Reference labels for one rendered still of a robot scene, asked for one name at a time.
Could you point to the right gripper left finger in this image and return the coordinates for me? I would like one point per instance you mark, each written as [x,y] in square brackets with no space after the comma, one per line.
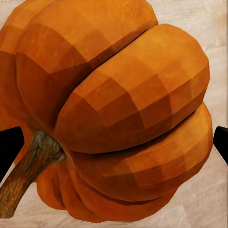
[11,142]

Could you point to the pumpkin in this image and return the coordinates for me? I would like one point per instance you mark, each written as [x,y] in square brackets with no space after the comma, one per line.
[110,103]

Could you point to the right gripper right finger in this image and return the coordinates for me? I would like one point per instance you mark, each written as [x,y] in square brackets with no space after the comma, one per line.
[220,141]

